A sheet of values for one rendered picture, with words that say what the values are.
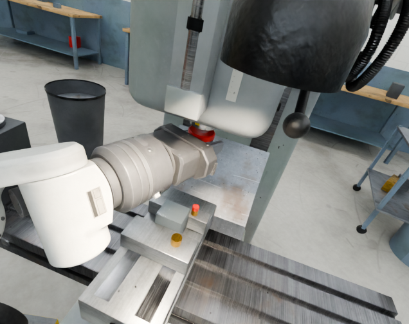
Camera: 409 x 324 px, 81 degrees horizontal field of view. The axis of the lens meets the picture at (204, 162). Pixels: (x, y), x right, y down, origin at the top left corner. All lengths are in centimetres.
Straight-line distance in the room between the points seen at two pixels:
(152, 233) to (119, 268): 9
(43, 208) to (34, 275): 152
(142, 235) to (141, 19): 38
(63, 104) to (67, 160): 203
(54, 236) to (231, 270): 45
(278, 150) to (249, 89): 55
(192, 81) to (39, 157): 16
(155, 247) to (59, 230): 26
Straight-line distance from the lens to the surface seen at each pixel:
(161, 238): 52
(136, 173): 29
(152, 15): 31
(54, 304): 166
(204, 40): 25
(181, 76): 26
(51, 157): 26
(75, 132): 238
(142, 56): 32
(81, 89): 268
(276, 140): 81
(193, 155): 35
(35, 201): 28
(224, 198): 82
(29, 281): 177
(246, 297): 63
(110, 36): 561
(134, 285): 52
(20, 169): 27
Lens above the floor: 145
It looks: 33 degrees down
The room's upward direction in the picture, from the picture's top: 13 degrees clockwise
